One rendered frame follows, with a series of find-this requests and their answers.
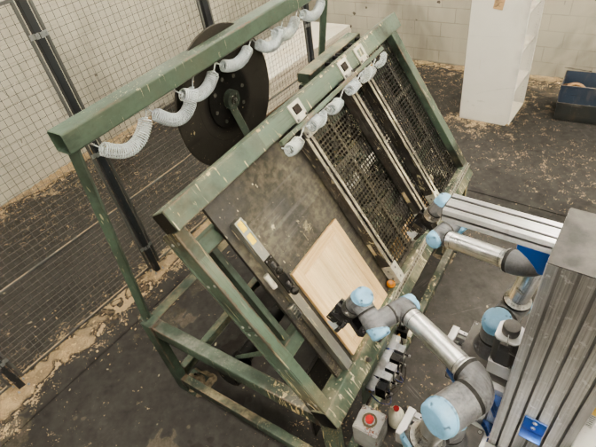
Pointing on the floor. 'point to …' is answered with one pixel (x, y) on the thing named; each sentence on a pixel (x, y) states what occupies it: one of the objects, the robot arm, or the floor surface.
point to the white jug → (396, 416)
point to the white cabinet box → (498, 58)
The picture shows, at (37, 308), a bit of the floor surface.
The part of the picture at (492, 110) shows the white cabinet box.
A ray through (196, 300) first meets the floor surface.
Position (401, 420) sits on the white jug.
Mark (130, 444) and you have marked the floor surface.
